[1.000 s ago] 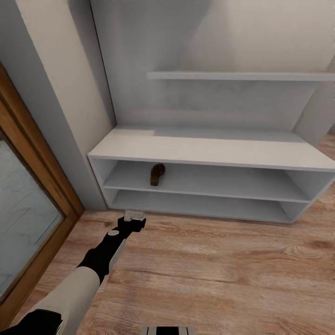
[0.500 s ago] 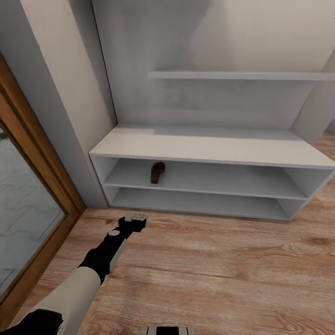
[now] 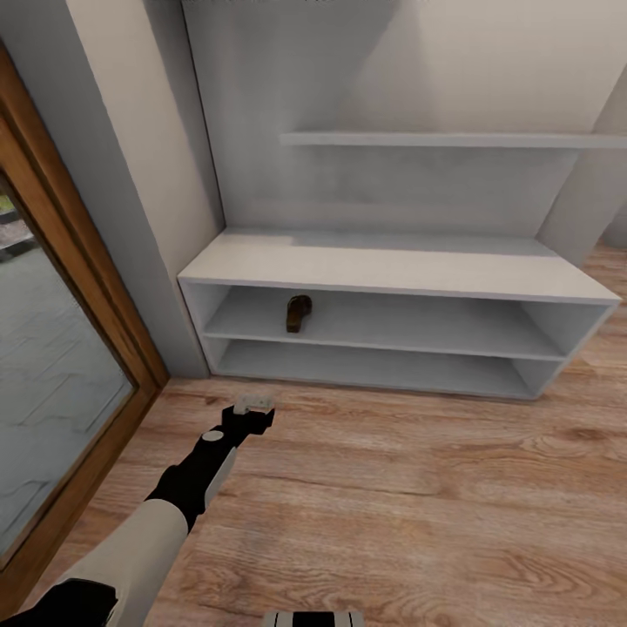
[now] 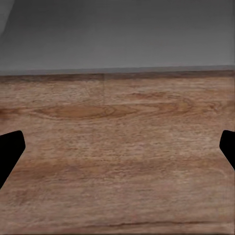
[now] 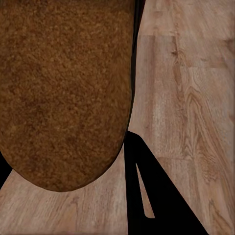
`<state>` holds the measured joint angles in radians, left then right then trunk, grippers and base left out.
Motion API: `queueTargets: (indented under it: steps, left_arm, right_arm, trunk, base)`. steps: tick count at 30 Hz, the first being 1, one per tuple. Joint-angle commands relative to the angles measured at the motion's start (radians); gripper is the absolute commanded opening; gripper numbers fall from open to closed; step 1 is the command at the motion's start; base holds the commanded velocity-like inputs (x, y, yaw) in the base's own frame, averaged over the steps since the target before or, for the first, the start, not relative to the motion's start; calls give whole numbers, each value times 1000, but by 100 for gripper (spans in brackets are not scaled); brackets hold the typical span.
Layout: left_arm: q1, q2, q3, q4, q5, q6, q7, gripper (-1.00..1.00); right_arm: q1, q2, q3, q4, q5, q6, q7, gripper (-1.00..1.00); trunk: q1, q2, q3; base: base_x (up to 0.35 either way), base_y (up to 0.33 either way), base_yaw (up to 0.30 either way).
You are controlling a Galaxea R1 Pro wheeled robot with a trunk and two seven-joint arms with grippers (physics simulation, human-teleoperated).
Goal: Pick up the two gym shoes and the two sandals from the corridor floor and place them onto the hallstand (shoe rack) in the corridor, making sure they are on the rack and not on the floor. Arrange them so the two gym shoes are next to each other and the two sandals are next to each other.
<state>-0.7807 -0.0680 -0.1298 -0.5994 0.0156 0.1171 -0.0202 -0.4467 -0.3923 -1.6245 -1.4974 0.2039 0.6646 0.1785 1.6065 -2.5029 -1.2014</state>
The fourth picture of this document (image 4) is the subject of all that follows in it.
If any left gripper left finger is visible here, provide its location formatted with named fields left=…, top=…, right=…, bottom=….
left=0, top=131, right=25, bottom=189

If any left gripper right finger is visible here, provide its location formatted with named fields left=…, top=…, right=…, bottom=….
left=220, top=130, right=235, bottom=170

